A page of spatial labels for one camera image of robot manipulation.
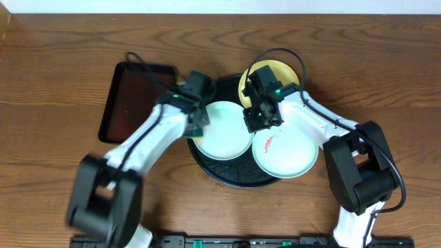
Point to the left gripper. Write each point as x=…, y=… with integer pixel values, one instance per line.
x=198, y=121

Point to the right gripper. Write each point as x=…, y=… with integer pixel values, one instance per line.
x=253, y=125

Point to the yellow plate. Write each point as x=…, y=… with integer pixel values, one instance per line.
x=282, y=72

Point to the green yellow sponge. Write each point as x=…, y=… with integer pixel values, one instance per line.
x=193, y=132

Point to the mint green plate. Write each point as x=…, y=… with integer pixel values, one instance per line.
x=226, y=137
x=284, y=152

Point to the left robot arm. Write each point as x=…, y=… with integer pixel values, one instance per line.
x=107, y=193

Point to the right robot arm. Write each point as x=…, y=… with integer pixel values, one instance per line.
x=361, y=171

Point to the dark rectangular tray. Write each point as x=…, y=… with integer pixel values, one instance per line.
x=131, y=97

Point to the round black tray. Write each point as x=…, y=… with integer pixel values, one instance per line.
x=239, y=172

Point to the wooden side panel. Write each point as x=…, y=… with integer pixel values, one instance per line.
x=5, y=17

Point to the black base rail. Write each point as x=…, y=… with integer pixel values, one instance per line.
x=205, y=242

